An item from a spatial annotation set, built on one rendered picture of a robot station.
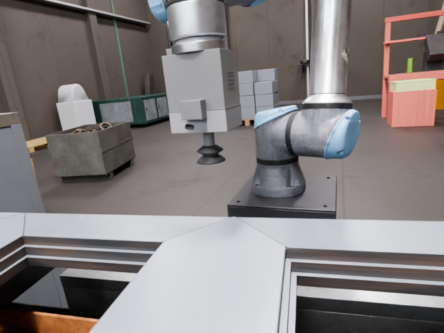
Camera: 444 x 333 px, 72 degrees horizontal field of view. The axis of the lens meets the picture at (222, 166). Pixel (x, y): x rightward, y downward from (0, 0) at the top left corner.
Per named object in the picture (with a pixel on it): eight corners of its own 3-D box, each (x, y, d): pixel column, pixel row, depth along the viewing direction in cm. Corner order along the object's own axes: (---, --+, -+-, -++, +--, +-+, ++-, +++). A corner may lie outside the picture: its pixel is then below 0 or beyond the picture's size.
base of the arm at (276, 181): (259, 179, 98) (258, 148, 96) (308, 180, 92) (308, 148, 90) (246, 196, 85) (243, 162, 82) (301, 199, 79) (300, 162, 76)
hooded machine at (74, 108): (83, 132, 902) (73, 84, 866) (100, 131, 880) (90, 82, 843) (62, 137, 834) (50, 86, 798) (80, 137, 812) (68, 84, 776)
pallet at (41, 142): (47, 141, 791) (46, 136, 788) (75, 140, 757) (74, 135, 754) (-7, 154, 667) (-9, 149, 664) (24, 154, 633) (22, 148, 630)
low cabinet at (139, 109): (134, 119, 1127) (130, 96, 1105) (182, 116, 1058) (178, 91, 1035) (92, 129, 937) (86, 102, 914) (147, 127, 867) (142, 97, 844)
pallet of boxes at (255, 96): (280, 119, 773) (277, 68, 740) (274, 124, 699) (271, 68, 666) (232, 121, 817) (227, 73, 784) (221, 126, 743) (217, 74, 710)
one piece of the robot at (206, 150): (191, 148, 44) (193, 161, 44) (217, 147, 42) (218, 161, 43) (203, 142, 47) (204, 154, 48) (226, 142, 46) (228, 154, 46)
